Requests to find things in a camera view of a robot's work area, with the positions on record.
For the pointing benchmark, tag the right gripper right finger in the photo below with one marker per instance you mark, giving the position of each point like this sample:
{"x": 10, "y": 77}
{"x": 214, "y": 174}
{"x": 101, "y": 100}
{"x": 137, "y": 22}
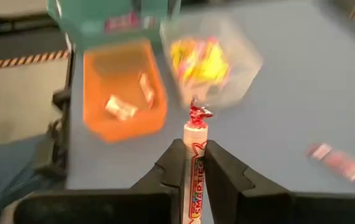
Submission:
{"x": 274, "y": 208}

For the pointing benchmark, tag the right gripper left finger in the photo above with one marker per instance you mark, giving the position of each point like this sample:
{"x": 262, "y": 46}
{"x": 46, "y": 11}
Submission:
{"x": 118, "y": 208}

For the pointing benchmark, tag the Smarties candy roll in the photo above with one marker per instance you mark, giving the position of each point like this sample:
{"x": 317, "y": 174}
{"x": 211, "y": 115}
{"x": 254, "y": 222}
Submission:
{"x": 121, "y": 107}
{"x": 194, "y": 155}
{"x": 336, "y": 161}
{"x": 146, "y": 90}

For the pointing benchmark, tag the yellow Sour Patch packet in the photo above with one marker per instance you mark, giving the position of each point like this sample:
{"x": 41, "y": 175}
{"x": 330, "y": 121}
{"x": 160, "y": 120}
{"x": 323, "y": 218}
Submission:
{"x": 216, "y": 67}
{"x": 180, "y": 57}

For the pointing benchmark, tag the purple Skittles packet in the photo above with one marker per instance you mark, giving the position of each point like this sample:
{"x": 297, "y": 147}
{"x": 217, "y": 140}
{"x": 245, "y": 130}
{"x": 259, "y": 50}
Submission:
{"x": 121, "y": 22}

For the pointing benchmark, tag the orange plastic bin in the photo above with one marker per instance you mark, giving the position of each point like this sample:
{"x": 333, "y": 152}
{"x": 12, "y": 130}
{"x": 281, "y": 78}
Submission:
{"x": 102, "y": 124}

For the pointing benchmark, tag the blue fabric item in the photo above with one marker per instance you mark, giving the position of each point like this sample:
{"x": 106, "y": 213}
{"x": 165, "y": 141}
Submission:
{"x": 3, "y": 174}

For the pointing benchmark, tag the clear plastic bin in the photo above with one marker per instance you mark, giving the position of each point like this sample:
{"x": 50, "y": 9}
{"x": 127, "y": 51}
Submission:
{"x": 246, "y": 62}

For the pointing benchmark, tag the green plastic bin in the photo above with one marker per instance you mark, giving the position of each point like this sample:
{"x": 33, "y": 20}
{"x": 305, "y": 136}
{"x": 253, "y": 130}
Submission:
{"x": 81, "y": 18}

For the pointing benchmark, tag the black table frame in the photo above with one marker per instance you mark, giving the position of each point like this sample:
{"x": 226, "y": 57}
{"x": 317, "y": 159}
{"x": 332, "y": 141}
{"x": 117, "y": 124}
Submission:
{"x": 62, "y": 149}

